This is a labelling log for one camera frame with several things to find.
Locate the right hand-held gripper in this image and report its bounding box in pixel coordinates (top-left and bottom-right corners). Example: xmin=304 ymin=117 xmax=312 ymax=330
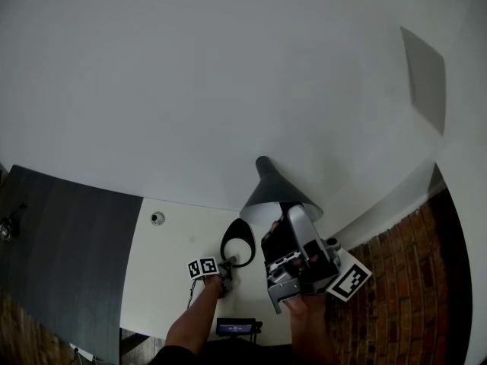
xmin=260 ymin=203 xmax=373 ymax=315

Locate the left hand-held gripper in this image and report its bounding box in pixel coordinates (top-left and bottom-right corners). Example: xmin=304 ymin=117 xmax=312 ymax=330
xmin=187 ymin=255 xmax=239 ymax=299

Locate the black desk lamp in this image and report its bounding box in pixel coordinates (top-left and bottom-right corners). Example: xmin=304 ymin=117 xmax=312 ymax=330
xmin=220 ymin=155 xmax=324 ymax=269

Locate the person's right forearm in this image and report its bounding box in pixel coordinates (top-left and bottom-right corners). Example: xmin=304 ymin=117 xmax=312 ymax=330
xmin=288 ymin=306 xmax=338 ymax=365

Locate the person's left forearm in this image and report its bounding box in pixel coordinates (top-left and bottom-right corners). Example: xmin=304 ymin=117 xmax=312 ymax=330
xmin=164 ymin=275 xmax=225 ymax=357

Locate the white desk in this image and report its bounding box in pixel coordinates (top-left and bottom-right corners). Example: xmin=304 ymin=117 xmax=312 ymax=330
xmin=119 ymin=197 xmax=345 ymax=348

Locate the grey desk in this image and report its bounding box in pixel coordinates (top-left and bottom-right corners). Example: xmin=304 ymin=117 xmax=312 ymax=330
xmin=0 ymin=164 xmax=145 ymax=365

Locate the person's right hand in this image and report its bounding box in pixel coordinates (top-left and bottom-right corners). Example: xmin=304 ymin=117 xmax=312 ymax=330
xmin=269 ymin=221 xmax=329 ymax=318

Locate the black chest-mounted screen device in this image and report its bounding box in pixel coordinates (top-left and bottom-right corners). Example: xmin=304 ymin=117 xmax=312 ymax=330
xmin=215 ymin=316 xmax=263 ymax=344

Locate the person's black shirt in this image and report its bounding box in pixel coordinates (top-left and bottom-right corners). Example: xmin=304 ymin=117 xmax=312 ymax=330
xmin=148 ymin=335 xmax=305 ymax=365

